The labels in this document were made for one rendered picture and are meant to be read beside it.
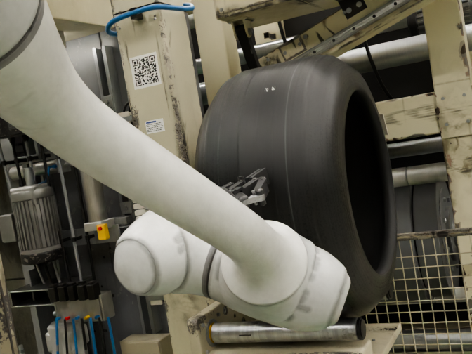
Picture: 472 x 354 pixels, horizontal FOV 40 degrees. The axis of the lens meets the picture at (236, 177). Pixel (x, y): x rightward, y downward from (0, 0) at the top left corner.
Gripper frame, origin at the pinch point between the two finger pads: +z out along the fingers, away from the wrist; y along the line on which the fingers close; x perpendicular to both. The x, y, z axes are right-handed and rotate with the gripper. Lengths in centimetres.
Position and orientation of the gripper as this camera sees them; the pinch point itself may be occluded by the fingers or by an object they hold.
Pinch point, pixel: (257, 180)
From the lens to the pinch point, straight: 114.1
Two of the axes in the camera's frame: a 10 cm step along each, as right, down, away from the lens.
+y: -8.9, 1.3, 4.3
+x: 2.2, 9.6, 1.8
